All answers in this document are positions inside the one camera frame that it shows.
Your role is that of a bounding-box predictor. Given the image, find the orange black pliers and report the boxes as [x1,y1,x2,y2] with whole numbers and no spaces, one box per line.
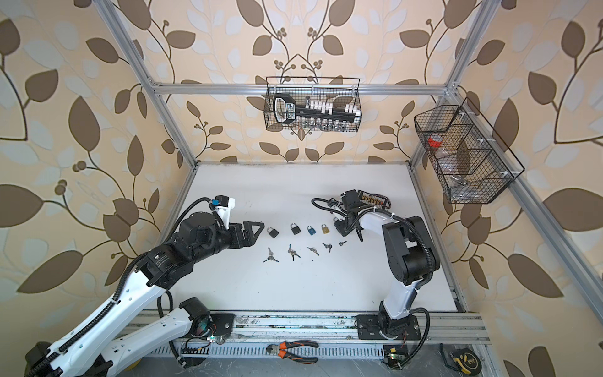
[265,339,320,364]

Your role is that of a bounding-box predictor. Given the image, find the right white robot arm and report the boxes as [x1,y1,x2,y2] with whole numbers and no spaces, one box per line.
[311,189,441,340]

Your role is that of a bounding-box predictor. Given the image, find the black socket holder rail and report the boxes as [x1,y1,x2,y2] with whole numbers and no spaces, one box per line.
[272,94,362,126]

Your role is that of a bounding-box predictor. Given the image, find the blue padlock keys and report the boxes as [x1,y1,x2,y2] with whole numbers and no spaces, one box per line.
[307,247,320,256]

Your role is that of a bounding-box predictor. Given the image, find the yellow tape roll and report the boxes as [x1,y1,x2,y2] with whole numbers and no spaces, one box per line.
[124,359,142,372]

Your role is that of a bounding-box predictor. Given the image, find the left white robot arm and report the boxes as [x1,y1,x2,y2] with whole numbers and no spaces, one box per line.
[25,196,265,376]

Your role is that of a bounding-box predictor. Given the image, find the black parallel charging board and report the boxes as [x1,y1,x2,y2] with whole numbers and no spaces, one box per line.
[358,190,392,210]

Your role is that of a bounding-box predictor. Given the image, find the black padlock shackle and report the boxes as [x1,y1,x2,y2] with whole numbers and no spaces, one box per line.
[267,227,279,238]

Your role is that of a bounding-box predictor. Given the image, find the black padlock keys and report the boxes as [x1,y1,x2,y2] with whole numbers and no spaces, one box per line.
[264,248,279,262]

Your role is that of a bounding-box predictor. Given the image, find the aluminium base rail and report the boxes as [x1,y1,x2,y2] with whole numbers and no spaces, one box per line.
[131,310,491,345]

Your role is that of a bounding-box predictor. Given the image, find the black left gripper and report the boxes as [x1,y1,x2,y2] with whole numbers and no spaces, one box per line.
[189,219,265,266]

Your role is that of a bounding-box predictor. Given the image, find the yellow black tape measure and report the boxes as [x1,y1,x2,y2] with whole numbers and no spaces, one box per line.
[450,348,482,376]

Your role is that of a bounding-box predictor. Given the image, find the grey padlock keys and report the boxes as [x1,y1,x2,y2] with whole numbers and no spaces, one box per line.
[287,245,301,261]

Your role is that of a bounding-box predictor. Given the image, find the side wire basket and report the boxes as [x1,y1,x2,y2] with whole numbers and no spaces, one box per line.
[414,98,524,204]

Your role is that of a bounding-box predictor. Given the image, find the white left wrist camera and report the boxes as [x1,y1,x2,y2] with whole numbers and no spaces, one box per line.
[211,195,236,229]

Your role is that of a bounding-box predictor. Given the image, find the back wire basket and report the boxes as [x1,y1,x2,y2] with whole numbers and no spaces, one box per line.
[264,75,363,133]

